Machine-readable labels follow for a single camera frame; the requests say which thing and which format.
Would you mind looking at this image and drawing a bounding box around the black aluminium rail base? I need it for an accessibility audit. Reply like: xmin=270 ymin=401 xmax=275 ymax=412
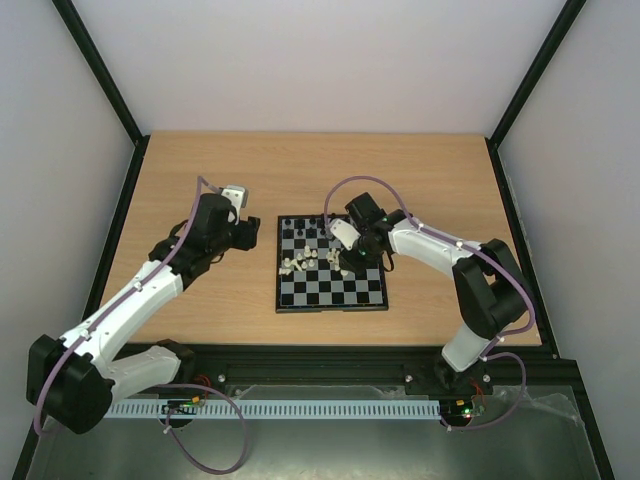
xmin=130 ymin=342 xmax=581 ymax=401

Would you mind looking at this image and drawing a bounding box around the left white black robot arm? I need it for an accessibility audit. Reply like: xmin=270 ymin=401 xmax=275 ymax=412
xmin=26 ymin=185 xmax=260 ymax=434

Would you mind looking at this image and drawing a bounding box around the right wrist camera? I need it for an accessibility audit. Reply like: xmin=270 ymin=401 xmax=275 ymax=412
xmin=330 ymin=218 xmax=360 ymax=250

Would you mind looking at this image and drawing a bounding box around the right black frame post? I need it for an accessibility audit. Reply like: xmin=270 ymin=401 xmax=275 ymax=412
xmin=487 ymin=0 xmax=587 ymax=150

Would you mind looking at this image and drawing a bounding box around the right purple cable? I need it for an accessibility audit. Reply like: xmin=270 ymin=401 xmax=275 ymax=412
xmin=323 ymin=175 xmax=537 ymax=432

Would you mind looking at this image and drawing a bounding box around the left black frame post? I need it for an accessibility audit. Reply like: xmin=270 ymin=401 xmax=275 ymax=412
xmin=52 ymin=0 xmax=146 ymax=147

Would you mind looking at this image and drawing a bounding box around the black silver chess board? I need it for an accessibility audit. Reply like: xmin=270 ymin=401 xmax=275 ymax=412
xmin=275 ymin=214 xmax=389 ymax=313

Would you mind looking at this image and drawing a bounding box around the pile of white pieces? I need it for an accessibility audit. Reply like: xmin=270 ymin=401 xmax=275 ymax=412
xmin=278 ymin=246 xmax=348 ymax=278

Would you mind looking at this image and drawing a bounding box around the black frame post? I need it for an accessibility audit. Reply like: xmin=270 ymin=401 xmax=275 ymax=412
xmin=487 ymin=0 xmax=587 ymax=150
xmin=52 ymin=0 xmax=146 ymax=147

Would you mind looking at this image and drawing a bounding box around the purple cable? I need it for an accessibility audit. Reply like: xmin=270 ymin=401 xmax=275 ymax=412
xmin=323 ymin=175 xmax=537 ymax=432
xmin=32 ymin=174 xmax=250 ymax=475

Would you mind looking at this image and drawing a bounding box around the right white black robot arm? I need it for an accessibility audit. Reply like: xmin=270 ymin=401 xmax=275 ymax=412
xmin=329 ymin=193 xmax=535 ymax=392

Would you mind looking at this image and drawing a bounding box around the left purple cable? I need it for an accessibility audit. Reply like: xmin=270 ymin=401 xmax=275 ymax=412
xmin=32 ymin=174 xmax=250 ymax=475

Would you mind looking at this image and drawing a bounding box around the white slotted cable duct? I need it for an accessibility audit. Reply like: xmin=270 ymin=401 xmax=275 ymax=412
xmin=105 ymin=398 xmax=441 ymax=421

